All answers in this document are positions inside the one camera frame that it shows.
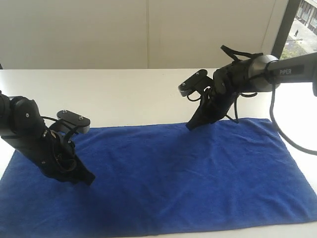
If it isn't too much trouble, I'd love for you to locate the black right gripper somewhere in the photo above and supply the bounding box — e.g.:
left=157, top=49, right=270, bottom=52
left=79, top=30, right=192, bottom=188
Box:
left=186, top=60, right=253, bottom=131

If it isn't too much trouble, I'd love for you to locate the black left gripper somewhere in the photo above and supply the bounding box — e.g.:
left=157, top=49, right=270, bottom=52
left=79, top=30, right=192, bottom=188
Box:
left=19, top=124, right=96, bottom=185

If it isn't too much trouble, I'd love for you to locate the blue towel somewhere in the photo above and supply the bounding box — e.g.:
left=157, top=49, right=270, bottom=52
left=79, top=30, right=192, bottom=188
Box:
left=0, top=118, right=317, bottom=238

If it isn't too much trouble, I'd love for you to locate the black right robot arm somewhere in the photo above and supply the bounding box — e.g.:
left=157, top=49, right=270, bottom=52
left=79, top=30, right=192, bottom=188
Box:
left=178, top=53, right=317, bottom=130

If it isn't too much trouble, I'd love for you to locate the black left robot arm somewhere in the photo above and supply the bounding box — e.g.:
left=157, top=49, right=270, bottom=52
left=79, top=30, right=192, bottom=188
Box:
left=0, top=94, right=95, bottom=185

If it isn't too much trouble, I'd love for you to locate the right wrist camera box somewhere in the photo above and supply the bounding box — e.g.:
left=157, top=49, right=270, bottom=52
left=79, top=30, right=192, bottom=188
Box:
left=178, top=69, right=212, bottom=97

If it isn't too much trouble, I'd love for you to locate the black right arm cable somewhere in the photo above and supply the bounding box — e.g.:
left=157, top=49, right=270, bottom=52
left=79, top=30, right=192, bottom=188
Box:
left=269, top=81, right=317, bottom=157

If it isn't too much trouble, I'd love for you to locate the dark window frame post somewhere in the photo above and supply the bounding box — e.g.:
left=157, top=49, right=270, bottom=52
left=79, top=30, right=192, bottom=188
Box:
left=271, top=0, right=300, bottom=59

